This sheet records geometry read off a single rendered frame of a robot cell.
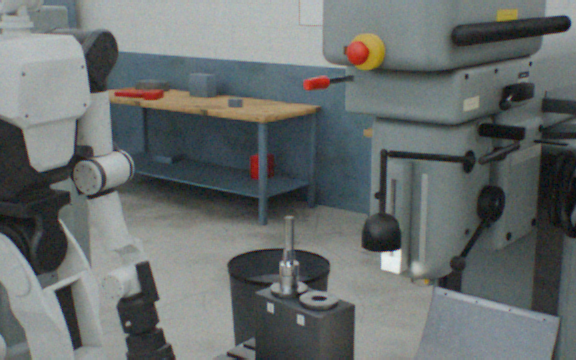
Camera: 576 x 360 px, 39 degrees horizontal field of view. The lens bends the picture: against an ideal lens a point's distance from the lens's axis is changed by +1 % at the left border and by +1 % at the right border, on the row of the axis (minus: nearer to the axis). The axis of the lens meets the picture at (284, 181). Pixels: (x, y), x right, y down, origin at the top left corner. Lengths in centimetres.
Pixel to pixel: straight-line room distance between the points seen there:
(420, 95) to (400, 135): 11
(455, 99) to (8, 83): 81
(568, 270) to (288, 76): 536
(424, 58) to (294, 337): 81
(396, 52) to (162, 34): 684
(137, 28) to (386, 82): 699
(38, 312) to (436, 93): 89
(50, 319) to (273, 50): 569
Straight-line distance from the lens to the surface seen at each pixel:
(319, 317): 185
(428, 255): 158
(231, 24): 753
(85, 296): 181
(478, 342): 207
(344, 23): 144
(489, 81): 155
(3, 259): 175
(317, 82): 145
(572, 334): 205
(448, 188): 154
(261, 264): 397
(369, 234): 147
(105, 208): 192
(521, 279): 203
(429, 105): 147
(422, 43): 137
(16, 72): 160
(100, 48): 185
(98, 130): 189
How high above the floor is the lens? 187
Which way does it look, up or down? 14 degrees down
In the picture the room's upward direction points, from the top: straight up
